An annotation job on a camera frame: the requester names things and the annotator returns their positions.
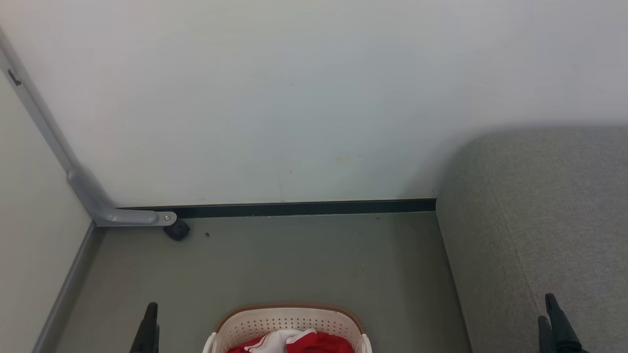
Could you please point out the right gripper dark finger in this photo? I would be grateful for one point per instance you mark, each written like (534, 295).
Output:
(543, 336)
(562, 328)

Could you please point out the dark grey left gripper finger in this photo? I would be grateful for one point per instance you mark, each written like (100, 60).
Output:
(148, 328)

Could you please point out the red and white garment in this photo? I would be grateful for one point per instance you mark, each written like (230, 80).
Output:
(328, 343)

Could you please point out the grey fabric sofa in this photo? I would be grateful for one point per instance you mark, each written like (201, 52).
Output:
(544, 220)

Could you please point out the grey skirting strip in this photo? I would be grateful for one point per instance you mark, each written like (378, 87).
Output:
(64, 294)

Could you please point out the black caster wheel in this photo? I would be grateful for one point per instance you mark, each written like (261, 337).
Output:
(177, 230)

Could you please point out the cream plastic laundry basket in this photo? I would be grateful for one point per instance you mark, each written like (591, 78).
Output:
(289, 321)

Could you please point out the black skirting strip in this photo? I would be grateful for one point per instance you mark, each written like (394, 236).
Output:
(304, 208)

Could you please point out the small black clip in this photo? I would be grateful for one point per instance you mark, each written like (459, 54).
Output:
(14, 78)

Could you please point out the grey metal frame leg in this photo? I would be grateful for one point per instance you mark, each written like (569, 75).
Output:
(84, 190)

